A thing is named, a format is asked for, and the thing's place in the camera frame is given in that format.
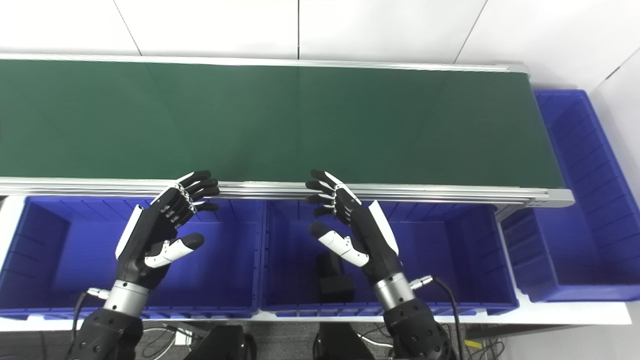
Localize green conveyor belt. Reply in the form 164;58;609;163
0;52;576;209

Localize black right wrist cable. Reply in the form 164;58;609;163
410;274;467;360

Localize black block part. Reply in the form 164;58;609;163
316;252;357;304

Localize blue plastic bin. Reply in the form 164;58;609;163
0;196;264;321
259;200;520;318
500;89;640;303

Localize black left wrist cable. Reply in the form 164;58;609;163
72;287;110;347

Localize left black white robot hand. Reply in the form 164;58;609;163
115;170;221;291

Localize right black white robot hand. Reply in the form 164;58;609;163
305;169;405;287

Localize left black robot thigh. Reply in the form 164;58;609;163
184;325;257;360

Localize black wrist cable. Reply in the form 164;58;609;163
72;287;110;347
410;274;467;360

